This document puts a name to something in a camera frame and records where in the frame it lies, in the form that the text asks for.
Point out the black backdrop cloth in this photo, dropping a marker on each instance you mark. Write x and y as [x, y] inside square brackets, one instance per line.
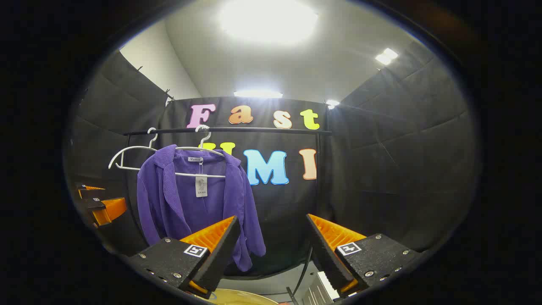
[402, 161]

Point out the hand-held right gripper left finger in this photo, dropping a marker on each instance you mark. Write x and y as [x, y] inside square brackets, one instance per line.
[220, 258]

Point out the white cabinet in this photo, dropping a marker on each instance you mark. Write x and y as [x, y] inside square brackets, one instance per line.
[324, 289]

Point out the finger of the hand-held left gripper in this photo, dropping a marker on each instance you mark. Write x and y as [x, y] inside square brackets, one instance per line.
[91, 192]
[108, 209]

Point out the white clothes hanger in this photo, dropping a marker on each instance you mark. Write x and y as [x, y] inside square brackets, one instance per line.
[135, 147]
[188, 173]

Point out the black clothes rack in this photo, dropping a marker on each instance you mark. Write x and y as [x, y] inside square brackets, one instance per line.
[262, 129]

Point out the ceiling light panel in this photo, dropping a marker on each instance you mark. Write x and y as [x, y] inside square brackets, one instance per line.
[386, 56]
[332, 103]
[266, 19]
[258, 94]

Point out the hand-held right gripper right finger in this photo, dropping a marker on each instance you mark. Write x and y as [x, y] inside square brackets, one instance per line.
[326, 258]

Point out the purple ribbed knit garment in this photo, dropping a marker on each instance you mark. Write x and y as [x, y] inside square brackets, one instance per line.
[169, 199]

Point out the beige round laundry hamper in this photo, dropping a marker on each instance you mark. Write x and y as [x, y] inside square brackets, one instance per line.
[241, 297]

